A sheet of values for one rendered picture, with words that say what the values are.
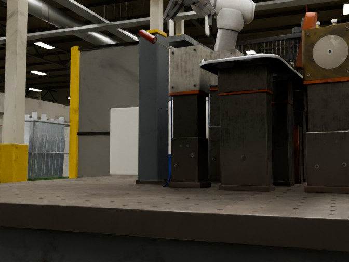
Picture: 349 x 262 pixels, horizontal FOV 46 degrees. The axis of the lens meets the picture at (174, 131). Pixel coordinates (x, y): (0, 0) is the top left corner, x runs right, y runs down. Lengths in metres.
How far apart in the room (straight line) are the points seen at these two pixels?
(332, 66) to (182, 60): 0.37
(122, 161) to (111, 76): 2.51
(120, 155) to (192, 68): 1.03
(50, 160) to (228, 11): 10.47
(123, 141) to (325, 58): 1.25
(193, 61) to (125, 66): 3.33
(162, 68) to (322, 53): 0.49
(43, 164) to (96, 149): 7.59
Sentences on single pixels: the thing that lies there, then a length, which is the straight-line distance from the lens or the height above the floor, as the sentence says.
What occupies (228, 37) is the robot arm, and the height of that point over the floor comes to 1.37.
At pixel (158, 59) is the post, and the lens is 1.25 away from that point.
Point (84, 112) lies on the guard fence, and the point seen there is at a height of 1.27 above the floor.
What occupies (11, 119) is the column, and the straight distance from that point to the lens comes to 9.25.
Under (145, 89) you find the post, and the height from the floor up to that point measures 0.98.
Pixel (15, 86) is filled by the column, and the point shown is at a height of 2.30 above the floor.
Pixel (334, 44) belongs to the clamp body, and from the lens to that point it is 0.97.
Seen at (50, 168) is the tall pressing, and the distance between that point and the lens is 12.21.
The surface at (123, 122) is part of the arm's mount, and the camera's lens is 2.02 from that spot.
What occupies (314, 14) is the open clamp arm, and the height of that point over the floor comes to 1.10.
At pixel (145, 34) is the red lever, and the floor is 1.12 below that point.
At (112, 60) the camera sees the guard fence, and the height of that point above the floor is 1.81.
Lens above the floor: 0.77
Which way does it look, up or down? 4 degrees up
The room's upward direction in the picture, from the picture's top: straight up
